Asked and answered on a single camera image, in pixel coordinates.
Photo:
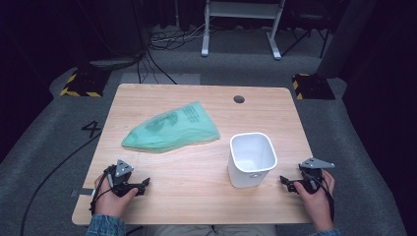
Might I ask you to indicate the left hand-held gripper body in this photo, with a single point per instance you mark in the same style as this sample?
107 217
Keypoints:
120 177

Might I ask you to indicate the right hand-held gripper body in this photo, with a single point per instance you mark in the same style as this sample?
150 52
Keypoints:
313 177

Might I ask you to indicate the white plastic trash bin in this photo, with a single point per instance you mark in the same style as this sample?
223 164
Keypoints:
252 154

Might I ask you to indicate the green plastic trash bag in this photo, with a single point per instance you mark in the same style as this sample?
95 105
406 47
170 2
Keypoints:
170 131

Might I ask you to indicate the person's left hand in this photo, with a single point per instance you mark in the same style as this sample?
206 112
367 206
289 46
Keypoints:
111 205

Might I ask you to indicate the person's right hand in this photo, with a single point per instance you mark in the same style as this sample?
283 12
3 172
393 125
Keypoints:
316 206

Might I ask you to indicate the grey tape tab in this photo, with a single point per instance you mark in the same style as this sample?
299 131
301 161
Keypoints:
82 192

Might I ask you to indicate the black yellow striped stand base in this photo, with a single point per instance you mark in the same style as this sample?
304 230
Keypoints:
313 87
86 83

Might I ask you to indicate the grey pillar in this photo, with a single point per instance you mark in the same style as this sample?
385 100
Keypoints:
344 39

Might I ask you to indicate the black folding stand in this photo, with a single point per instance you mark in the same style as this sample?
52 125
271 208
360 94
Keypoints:
308 29

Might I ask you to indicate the white metal desk frame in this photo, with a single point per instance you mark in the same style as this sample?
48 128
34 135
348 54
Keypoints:
241 10

